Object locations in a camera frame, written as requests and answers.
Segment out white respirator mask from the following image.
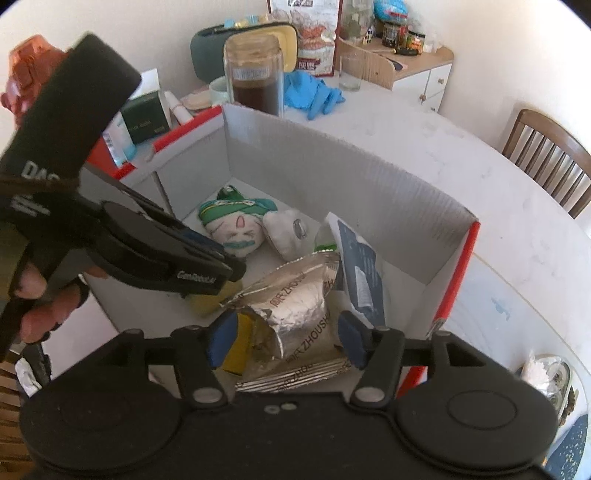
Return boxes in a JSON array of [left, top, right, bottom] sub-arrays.
[[263, 207, 315, 262]]

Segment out silver foil snack packet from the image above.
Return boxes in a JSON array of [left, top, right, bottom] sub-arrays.
[[219, 251, 355, 394]]

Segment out yellow and green tissue box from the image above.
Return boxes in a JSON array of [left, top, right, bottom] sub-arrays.
[[189, 21, 300, 87]]

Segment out green hat plush doll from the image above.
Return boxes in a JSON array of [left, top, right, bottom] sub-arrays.
[[198, 184, 278, 260]]

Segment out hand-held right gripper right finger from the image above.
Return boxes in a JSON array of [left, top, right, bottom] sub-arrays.
[[337, 311, 490, 411]]

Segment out wooden chair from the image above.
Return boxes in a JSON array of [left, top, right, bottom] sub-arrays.
[[0, 350, 29, 445], [501, 108, 591, 220]]

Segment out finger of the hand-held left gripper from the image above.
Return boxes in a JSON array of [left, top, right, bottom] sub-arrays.
[[82, 165, 225, 254]]

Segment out light blue oval case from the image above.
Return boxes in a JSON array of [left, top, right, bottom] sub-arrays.
[[549, 359, 579, 426]]

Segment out teal and white carton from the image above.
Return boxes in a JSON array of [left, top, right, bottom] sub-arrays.
[[102, 113, 137, 168]]

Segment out blue and white packet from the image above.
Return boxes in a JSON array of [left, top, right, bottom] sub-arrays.
[[325, 212, 391, 331]]

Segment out yellow cardboard box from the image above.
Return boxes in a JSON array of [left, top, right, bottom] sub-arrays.
[[191, 286, 256, 376]]

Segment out clear plastic bag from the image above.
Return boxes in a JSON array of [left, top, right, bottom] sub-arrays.
[[521, 352, 562, 398]]

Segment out red printed bag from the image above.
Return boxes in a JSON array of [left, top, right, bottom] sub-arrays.
[[267, 0, 345, 77]]

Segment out blue round toy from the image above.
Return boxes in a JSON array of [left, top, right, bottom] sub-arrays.
[[372, 0, 410, 22]]

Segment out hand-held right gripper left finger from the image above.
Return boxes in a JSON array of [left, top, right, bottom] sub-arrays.
[[111, 313, 239, 411]]

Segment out white mug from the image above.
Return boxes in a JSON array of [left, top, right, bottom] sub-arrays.
[[208, 76, 232, 106]]

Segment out dark green box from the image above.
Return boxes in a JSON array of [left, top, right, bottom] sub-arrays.
[[120, 90, 173, 145]]

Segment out white and wood sideboard cabinet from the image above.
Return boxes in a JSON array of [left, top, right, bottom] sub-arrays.
[[389, 45, 455, 114]]

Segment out orange translucent toy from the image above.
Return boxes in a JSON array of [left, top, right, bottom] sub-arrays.
[[0, 35, 64, 128]]

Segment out person's left hand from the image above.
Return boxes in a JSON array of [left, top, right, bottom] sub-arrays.
[[14, 263, 108, 345]]

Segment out clear drinking glass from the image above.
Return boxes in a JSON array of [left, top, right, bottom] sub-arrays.
[[338, 49, 366, 92]]

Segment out red and white cardboard box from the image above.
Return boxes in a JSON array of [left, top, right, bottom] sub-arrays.
[[81, 102, 482, 398]]

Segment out blue rubber gloves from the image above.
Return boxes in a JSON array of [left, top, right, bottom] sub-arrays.
[[282, 71, 346, 121]]

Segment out wooden desktop shelf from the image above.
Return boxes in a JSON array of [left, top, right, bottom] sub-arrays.
[[336, 36, 408, 91]]

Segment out glass jar of dark liquid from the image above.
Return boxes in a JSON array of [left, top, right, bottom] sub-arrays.
[[223, 34, 286, 119]]

